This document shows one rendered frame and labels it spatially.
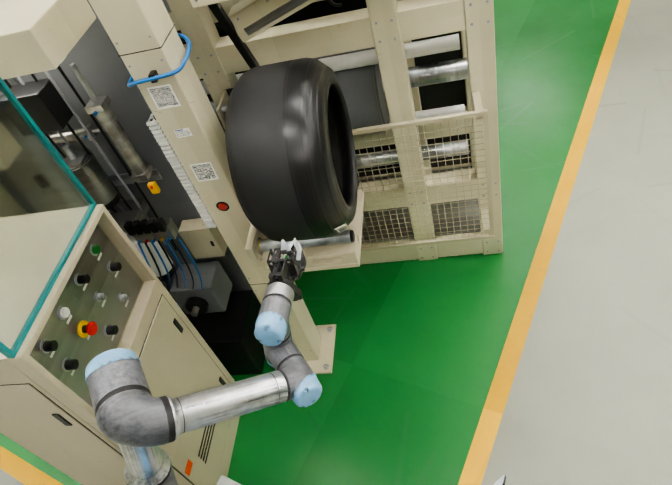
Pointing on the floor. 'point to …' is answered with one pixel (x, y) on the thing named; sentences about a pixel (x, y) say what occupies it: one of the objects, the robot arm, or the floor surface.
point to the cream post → (176, 117)
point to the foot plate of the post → (324, 350)
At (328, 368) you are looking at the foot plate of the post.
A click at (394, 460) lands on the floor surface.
